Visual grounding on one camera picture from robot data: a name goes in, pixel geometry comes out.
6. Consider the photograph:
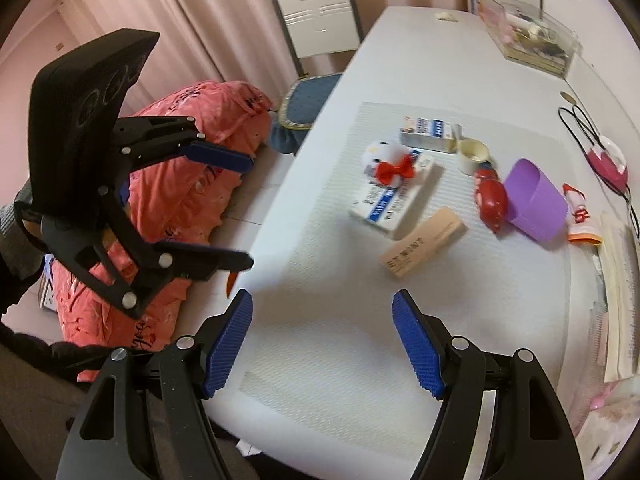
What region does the pink mini iron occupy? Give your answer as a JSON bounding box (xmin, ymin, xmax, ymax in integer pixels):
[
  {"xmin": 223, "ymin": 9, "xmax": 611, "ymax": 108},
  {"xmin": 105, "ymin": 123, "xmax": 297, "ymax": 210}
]
[{"xmin": 587, "ymin": 136, "xmax": 628, "ymax": 194}]

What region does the white folding chair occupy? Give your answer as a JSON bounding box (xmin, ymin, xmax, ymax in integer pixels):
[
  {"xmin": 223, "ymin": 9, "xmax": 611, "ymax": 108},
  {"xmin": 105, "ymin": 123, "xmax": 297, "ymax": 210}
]
[{"xmin": 272, "ymin": 0, "xmax": 364, "ymax": 78}]

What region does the pink striped curtain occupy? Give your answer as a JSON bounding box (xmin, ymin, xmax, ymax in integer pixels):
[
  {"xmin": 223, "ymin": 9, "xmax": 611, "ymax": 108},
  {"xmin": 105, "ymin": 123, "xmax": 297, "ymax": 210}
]
[{"xmin": 58, "ymin": 0, "xmax": 466, "ymax": 115}]

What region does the tan mint lipliner box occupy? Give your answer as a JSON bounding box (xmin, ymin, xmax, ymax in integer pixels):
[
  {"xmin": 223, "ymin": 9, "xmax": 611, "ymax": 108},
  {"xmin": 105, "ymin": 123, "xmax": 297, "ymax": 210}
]
[{"xmin": 378, "ymin": 207, "xmax": 466, "ymax": 278}]

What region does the red floral bed cover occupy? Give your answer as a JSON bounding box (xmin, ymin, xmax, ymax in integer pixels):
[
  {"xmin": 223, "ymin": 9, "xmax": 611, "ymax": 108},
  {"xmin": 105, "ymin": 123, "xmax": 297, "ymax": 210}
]
[{"xmin": 52, "ymin": 80, "xmax": 272, "ymax": 351}]

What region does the purple ribbed cup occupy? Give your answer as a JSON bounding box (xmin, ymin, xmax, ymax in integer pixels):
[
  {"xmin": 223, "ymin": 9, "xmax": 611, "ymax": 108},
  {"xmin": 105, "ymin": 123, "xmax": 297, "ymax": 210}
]
[{"xmin": 503, "ymin": 158, "xmax": 568, "ymax": 243}]

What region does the open book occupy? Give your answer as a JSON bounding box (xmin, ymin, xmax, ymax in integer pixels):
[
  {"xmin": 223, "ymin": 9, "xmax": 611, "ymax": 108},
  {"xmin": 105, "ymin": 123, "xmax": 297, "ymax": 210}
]
[{"xmin": 599, "ymin": 212, "xmax": 639, "ymax": 382}]

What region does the small white desk scrap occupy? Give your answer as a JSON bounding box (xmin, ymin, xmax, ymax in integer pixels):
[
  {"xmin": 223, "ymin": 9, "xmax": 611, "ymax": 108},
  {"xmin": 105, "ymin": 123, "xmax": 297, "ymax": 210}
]
[{"xmin": 435, "ymin": 11, "xmax": 458, "ymax": 23}]

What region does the blue white toothpaste box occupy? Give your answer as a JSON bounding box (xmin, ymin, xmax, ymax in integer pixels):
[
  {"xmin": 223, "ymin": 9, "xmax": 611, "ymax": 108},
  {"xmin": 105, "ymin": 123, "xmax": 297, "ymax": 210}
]
[{"xmin": 349, "ymin": 151, "xmax": 435, "ymax": 237}]

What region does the small white cup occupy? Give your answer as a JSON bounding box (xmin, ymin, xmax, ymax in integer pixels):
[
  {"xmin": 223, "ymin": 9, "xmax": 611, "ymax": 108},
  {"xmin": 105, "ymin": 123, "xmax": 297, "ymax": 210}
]
[{"xmin": 457, "ymin": 138, "xmax": 490, "ymax": 176}]

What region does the white cat plush toy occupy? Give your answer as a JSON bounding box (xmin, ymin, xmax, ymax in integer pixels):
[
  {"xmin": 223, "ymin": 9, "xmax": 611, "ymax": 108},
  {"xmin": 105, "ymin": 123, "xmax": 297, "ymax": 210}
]
[{"xmin": 362, "ymin": 141, "xmax": 416, "ymax": 188}]

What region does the small blue white box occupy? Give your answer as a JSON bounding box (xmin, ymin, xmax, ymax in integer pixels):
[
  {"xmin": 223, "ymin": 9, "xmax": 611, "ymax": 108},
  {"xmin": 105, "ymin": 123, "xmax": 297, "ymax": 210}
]
[{"xmin": 399, "ymin": 116, "xmax": 462, "ymax": 153}]

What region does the red glossy toy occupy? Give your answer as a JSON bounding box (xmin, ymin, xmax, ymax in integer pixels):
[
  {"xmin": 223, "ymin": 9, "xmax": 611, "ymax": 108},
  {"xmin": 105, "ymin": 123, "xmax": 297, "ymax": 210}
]
[{"xmin": 473, "ymin": 162, "xmax": 508, "ymax": 233}]

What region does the clear plastic storage box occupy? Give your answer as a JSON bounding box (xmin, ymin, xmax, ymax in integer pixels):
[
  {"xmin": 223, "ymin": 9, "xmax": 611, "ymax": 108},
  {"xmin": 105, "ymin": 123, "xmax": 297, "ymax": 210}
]
[{"xmin": 477, "ymin": 0, "xmax": 580, "ymax": 78}]

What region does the blue chair cushion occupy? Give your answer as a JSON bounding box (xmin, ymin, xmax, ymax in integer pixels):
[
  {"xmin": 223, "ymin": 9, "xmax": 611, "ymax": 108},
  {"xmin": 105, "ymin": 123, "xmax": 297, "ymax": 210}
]
[{"xmin": 268, "ymin": 73, "xmax": 342, "ymax": 155}]

